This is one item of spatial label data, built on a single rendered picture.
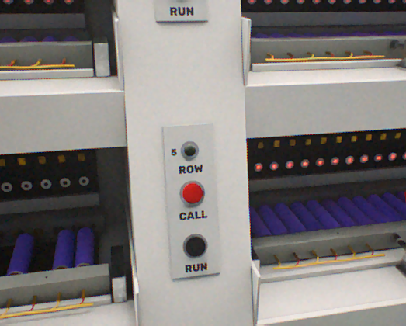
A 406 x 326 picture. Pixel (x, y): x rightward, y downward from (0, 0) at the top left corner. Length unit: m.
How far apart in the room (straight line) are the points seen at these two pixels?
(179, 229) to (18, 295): 0.16
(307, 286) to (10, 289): 0.27
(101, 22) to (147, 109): 0.23
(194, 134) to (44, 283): 0.19
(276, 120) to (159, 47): 0.11
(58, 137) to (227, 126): 0.13
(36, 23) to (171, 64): 0.22
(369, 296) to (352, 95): 0.19
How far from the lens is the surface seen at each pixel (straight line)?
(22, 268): 0.45
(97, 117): 0.34
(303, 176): 0.56
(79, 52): 0.41
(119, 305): 0.41
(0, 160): 0.51
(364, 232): 0.49
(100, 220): 0.50
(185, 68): 0.34
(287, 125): 0.38
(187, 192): 0.34
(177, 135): 0.34
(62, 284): 0.42
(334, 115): 0.39
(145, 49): 0.34
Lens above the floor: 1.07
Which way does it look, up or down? 6 degrees down
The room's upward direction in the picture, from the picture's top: 3 degrees counter-clockwise
